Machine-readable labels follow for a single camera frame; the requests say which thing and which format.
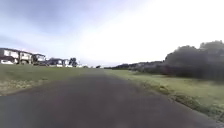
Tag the dark tree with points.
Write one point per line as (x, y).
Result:
(73, 61)

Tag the dark grey asphalt path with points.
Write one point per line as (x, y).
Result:
(96, 103)

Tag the low white house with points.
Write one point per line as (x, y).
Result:
(59, 62)

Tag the dark-roofed house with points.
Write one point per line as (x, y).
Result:
(39, 58)

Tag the green grass verge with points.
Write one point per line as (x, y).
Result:
(186, 88)

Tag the grass field with dry patches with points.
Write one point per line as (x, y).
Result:
(30, 75)

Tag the row of dark trees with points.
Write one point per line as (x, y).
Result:
(196, 61)

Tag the pale two-storey house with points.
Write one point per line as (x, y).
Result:
(26, 57)

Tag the large two-storey house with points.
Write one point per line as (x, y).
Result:
(10, 54)

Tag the white car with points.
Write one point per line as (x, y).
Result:
(6, 62)

